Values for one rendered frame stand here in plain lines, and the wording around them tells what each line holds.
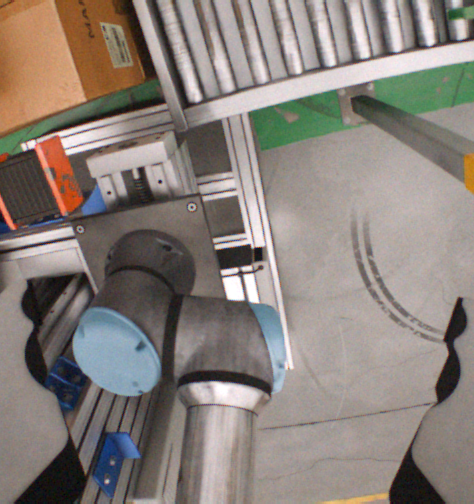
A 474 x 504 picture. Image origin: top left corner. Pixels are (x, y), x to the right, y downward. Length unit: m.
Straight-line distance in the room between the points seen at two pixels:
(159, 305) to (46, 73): 0.44
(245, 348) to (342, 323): 1.63
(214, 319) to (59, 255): 0.44
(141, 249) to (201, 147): 0.88
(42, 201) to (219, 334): 0.25
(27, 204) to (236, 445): 0.35
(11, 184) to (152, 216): 0.24
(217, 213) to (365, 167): 0.65
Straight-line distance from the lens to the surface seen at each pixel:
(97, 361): 0.50
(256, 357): 0.47
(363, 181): 1.74
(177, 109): 1.01
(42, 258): 0.86
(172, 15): 1.07
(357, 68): 1.04
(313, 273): 1.89
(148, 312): 0.49
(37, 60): 0.75
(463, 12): 1.09
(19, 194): 0.49
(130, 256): 0.59
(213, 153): 1.44
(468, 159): 0.77
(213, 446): 0.45
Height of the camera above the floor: 1.60
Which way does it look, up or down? 62 degrees down
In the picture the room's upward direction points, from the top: 175 degrees counter-clockwise
